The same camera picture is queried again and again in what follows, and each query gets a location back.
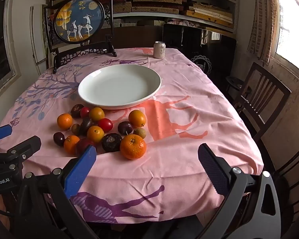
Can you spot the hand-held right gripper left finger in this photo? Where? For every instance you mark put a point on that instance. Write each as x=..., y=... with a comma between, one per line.
x=81, y=171

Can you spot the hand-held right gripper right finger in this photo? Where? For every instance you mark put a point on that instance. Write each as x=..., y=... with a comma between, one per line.
x=211, y=169

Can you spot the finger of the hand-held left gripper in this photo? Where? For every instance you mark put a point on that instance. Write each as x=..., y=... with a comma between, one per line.
x=1, y=132
x=22, y=148

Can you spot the dark purple plum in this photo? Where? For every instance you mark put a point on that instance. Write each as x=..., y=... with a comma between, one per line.
x=58, y=139
x=125, y=128
x=81, y=144

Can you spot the small mandarin orange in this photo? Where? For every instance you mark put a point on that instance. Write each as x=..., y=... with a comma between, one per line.
x=70, y=145
x=64, y=121

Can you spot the smooth orange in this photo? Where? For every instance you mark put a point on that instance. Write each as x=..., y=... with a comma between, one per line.
x=137, y=118
x=96, y=114
x=95, y=134

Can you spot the brown longan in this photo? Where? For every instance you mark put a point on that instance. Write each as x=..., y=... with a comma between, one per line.
x=75, y=128

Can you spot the large mandarin orange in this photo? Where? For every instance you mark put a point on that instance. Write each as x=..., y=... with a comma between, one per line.
x=133, y=146

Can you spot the small green fruit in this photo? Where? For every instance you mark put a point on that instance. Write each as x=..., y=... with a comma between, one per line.
x=139, y=132

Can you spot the white ceramic plate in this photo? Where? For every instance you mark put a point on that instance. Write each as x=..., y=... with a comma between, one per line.
x=119, y=87

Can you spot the pink printed tablecloth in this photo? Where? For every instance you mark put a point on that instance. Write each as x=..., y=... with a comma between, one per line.
x=189, y=154

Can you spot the small red tomato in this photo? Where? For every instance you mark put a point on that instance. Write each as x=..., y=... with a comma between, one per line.
x=85, y=112

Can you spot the dark passion fruit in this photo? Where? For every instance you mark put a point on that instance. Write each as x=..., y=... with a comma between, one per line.
x=76, y=110

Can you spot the dark wooden chair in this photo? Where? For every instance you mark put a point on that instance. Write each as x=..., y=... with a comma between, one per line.
x=294, y=169
x=271, y=89

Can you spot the round black stool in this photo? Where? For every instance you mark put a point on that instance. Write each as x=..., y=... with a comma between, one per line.
x=238, y=82

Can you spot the white board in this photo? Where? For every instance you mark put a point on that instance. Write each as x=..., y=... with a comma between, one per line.
x=38, y=34

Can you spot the pale drink can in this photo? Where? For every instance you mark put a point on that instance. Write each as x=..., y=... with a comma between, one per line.
x=159, y=50

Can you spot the black cabinet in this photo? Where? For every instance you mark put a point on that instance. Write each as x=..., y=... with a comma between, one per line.
x=184, y=37

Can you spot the round deer screen black stand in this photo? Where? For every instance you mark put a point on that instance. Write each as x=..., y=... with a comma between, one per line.
x=77, y=20

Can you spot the pink cloth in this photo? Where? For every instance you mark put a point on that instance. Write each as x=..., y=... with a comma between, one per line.
x=182, y=22

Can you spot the brick pattern curtain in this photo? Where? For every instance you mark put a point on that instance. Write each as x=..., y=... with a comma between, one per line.
x=261, y=17

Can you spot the bright window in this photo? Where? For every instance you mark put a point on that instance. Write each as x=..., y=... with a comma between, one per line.
x=291, y=29

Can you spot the white metal shelf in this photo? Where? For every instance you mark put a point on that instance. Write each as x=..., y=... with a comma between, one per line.
x=164, y=15

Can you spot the stack of flat patterned boxes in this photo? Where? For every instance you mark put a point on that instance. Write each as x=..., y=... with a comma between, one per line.
x=159, y=0

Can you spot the dark window white frame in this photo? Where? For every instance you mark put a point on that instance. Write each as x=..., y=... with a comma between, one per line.
x=0, y=49

